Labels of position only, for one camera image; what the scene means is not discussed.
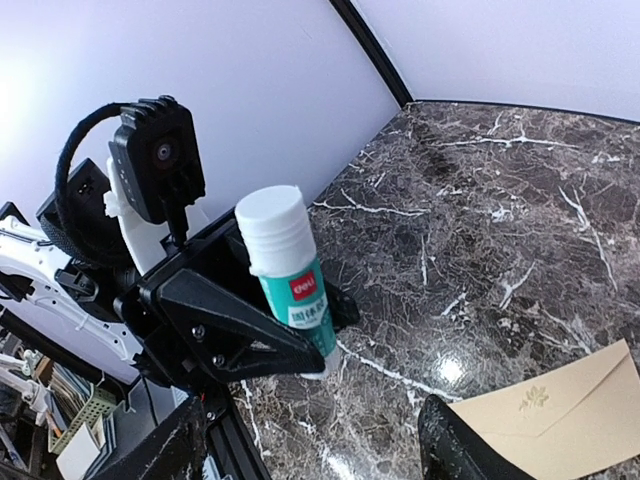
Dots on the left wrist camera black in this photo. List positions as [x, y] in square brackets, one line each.
[157, 159]

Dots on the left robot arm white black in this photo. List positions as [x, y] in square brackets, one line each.
[123, 252]

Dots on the green glue stick white cap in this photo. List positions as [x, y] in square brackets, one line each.
[275, 227]

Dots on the brown paper envelope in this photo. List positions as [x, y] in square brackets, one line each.
[569, 423]

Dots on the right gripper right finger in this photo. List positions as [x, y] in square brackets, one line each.
[449, 449]

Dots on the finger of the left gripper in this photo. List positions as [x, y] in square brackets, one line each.
[342, 307]

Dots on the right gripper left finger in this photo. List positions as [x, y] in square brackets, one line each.
[175, 449]

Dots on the black front rail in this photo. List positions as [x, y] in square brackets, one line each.
[232, 453]

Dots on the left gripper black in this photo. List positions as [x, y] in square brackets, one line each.
[197, 315]

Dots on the left black frame post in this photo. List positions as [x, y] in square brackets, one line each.
[373, 49]

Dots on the green plastic basket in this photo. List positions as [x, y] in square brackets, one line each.
[100, 403]

